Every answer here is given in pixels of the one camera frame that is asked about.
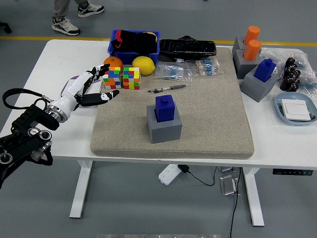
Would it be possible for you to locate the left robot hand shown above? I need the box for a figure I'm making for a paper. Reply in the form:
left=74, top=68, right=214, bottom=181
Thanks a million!
left=51, top=63, right=120, bottom=116

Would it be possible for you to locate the blue square seal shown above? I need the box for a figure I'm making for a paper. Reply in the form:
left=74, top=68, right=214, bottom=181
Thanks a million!
left=155, top=94, right=177, bottom=122
left=253, top=58, right=277, bottom=83

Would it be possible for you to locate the grey cube seal holder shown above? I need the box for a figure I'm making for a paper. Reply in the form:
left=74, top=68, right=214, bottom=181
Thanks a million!
left=240, top=66, right=279, bottom=103
left=232, top=36, right=250, bottom=54
left=232, top=49, right=265, bottom=80
left=146, top=104, right=183, bottom=144

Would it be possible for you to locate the purple tray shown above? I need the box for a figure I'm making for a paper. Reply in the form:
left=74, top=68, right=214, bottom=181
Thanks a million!
left=60, top=75, right=82, bottom=98

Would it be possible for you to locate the multicoloured puzzle cube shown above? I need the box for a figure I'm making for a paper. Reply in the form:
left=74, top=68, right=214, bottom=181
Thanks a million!
left=103, top=66, right=122, bottom=90
left=122, top=66, right=141, bottom=90

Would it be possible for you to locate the orange fruit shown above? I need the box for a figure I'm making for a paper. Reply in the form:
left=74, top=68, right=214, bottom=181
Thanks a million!
left=103, top=56, right=124, bottom=74

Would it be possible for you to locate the blue plastic bin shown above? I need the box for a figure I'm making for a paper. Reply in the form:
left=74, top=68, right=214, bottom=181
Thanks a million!
left=107, top=29, right=161, bottom=65

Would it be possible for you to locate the person's right foot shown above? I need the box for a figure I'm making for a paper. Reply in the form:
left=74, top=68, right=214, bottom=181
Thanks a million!
left=52, top=16, right=81, bottom=36

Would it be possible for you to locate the person's foot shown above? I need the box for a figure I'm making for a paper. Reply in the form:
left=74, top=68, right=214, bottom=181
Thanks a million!
left=77, top=2, right=105, bottom=18
left=52, top=16, right=81, bottom=36

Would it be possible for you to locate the yellow lemon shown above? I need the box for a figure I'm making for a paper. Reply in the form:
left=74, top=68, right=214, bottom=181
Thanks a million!
left=132, top=56, right=156, bottom=76

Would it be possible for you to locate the black cloth with red trim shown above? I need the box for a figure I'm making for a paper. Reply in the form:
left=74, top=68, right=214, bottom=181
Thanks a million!
left=110, top=30, right=159, bottom=54

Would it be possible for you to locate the person's right leg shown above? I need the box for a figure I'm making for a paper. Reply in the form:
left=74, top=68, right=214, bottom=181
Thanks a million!
left=53, top=0, right=71, bottom=20

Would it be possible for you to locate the person's left foot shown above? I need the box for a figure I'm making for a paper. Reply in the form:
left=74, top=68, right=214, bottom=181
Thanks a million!
left=77, top=2, right=105, bottom=18

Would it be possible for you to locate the white table leg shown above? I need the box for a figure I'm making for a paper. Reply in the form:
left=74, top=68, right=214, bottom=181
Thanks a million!
left=69, top=160, right=94, bottom=219
left=242, top=168, right=265, bottom=227

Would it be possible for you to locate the yellow item in bin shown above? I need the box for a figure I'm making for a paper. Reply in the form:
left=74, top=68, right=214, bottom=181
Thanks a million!
left=145, top=31, right=159, bottom=43

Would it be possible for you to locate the clear bag of blue resistors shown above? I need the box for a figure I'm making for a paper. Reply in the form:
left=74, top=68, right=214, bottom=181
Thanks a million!
left=153, top=61, right=193, bottom=83

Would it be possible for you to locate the black pen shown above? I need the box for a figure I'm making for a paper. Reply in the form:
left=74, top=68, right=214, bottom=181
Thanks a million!
left=147, top=84, right=187, bottom=94

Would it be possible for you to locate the white power strip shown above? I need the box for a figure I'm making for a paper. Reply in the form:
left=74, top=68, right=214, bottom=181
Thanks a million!
left=158, top=164, right=181, bottom=186

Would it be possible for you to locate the black crinkled bag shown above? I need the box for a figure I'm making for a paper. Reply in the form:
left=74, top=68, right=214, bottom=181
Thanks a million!
left=159, top=35, right=217, bottom=61

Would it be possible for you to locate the clear bag of brown resistors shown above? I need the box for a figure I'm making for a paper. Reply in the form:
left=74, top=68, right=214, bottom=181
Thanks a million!
left=190, top=59, right=224, bottom=77

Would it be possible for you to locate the grey-brown mat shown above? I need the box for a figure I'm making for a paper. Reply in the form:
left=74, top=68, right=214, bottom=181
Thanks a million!
left=90, top=47, right=255, bottom=160

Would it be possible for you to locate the clear plastic bag of parts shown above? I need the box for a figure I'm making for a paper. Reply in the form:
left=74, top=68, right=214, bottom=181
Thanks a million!
left=260, top=47, right=307, bottom=75

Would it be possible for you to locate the light blue tray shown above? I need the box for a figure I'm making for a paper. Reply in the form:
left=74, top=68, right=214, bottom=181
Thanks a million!
left=274, top=92, right=317, bottom=126

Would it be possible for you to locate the black table control panel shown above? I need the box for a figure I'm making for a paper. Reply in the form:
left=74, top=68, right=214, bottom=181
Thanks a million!
left=272, top=169, right=314, bottom=176

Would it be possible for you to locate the clear bag of blue parts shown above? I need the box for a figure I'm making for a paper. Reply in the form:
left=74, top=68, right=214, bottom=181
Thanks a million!
left=296, top=58, right=317, bottom=94

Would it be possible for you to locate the white switch plate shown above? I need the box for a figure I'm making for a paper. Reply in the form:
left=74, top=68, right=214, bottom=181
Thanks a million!
left=87, top=79, right=104, bottom=95

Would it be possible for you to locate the black plug with cord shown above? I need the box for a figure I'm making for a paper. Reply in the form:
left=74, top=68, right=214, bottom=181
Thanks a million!
left=177, top=164, right=217, bottom=186

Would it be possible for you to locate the black cable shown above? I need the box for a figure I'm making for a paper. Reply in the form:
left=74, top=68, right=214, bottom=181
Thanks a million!
left=229, top=166, right=242, bottom=238

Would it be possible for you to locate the white wall switch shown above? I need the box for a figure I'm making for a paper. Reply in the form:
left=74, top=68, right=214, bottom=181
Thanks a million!
left=281, top=99, right=312, bottom=121

